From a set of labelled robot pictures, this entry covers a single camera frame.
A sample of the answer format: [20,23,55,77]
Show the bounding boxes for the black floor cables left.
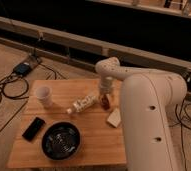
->
[0,53,67,113]

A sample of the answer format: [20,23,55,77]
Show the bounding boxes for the black rectangular device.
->
[22,117,45,141]

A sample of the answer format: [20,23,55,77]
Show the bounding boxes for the black floor cables right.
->
[168,76,191,168]

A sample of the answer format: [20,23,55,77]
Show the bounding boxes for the small clear bottle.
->
[66,95,97,114]

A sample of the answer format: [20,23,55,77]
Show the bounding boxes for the black floor cables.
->
[0,53,67,113]
[168,76,191,168]

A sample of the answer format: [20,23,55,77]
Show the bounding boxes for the beige sponge block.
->
[107,108,121,128]

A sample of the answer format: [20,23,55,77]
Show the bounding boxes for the black bowl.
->
[42,122,81,160]

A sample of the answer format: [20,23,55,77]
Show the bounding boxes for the black power adapter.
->
[13,63,31,76]

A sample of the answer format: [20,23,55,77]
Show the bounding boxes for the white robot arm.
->
[95,57,187,171]

